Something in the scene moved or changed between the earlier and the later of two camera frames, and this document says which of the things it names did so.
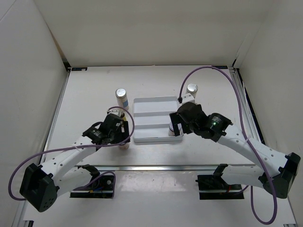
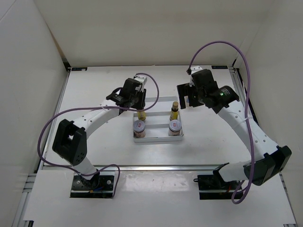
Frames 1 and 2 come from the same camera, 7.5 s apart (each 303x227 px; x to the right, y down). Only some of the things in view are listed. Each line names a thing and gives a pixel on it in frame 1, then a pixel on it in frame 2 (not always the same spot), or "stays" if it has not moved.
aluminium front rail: x=147 y=168 stays
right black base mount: x=213 y=187 stays
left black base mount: x=102 y=187 stays
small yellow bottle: x=122 y=116 -> x=141 y=115
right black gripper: x=175 y=119 -> x=183 y=90
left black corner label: x=79 y=69 stays
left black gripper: x=123 y=136 -> x=141 y=104
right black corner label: x=220 y=66 stays
